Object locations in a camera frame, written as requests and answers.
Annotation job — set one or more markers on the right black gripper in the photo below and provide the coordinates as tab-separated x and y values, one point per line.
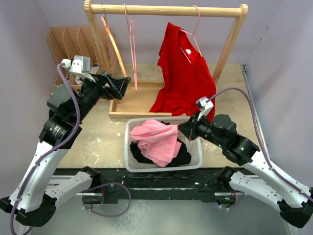
190	128

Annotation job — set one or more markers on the black t shirt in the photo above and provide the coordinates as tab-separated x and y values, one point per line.
182	158

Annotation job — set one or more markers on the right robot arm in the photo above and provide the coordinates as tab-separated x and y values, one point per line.
292	199

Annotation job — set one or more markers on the pink wire hanger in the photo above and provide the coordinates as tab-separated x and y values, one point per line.
194	36
130	27

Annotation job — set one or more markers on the pink t shirt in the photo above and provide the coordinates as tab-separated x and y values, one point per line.
157	141

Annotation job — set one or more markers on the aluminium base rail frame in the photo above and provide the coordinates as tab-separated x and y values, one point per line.
147	203

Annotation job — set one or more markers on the papers in organizer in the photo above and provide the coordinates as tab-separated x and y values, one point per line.
81	70

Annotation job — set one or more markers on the orange wooden hanger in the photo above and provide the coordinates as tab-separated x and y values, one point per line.
115	46

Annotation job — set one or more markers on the wooden clothes rack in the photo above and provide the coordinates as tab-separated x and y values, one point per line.
136	106

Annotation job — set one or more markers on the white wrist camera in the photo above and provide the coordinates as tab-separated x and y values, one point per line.
205	106
83	59

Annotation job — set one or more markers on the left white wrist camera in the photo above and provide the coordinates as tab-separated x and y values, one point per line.
83	59

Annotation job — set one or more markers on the white plastic basket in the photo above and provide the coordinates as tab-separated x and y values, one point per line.
132	165

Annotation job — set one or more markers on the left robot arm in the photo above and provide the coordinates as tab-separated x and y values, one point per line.
32	204

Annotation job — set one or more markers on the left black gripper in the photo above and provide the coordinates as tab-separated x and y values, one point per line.
117	85

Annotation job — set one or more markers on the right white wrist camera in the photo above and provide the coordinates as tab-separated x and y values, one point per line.
205	106

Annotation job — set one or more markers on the red t shirt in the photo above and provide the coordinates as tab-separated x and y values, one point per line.
185	73

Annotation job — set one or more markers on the peach desk file organizer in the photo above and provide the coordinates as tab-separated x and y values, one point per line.
66	42

